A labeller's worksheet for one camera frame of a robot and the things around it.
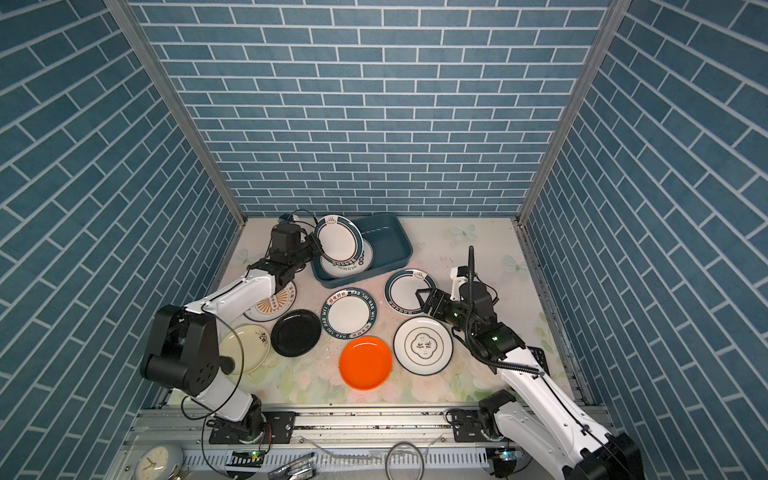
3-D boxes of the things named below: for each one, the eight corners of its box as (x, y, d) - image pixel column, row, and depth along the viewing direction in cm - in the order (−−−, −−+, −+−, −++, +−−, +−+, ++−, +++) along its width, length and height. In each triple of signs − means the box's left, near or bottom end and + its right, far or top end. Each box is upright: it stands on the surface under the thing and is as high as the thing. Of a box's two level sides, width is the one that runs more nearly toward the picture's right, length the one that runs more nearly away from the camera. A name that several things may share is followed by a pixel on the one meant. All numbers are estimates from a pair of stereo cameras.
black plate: (267, 357, 87) (263, 352, 84) (279, 314, 96) (276, 309, 93) (316, 357, 87) (314, 353, 85) (324, 314, 96) (322, 309, 93)
